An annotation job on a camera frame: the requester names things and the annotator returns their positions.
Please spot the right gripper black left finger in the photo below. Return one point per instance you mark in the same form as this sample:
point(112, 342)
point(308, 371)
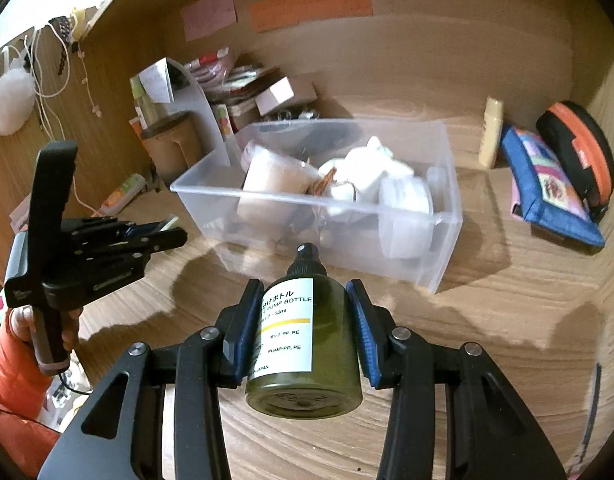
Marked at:
point(117, 434)

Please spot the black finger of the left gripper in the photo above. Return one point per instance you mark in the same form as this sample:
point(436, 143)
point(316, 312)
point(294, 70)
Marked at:
point(158, 242)
point(133, 230)

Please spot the green spray pump bottle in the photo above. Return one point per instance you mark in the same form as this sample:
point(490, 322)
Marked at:
point(304, 360)

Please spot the beige lidded plastic tub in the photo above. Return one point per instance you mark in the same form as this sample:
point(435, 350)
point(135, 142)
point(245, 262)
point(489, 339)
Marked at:
point(270, 174)

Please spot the orange green tube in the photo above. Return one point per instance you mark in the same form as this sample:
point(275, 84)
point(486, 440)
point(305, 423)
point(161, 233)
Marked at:
point(122, 196)

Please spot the brown paper cup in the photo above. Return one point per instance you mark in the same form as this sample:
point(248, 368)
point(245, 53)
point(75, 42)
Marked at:
point(173, 146)

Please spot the white file holder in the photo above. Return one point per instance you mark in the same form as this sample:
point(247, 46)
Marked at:
point(169, 88)

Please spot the white fluffy pompom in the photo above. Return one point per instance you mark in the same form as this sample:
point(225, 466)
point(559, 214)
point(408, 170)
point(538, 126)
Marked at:
point(16, 100)

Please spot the small white cardboard box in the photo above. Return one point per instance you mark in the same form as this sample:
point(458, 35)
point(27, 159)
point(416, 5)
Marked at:
point(285, 93)

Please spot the white cloth bundle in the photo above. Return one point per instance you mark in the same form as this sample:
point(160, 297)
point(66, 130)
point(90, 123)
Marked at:
point(354, 181)

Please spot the white round jar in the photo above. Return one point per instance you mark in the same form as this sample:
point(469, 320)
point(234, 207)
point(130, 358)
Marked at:
point(406, 222)

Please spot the clear plastic storage bin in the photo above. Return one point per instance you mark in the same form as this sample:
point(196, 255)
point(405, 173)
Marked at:
point(211, 189)

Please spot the pink sticky note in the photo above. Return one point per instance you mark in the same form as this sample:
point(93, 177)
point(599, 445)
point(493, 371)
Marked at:
point(203, 18)

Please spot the blue patchwork pencil pouch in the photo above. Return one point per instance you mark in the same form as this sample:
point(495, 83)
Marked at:
point(543, 191)

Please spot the black orange zipper case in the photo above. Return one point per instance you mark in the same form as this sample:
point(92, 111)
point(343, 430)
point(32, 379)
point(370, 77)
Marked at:
point(581, 146)

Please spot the cream lotion tube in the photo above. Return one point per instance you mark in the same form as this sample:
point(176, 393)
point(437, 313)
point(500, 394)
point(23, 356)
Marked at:
point(491, 132)

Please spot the orange sticky note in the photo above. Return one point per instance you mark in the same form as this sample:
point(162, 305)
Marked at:
point(268, 15)

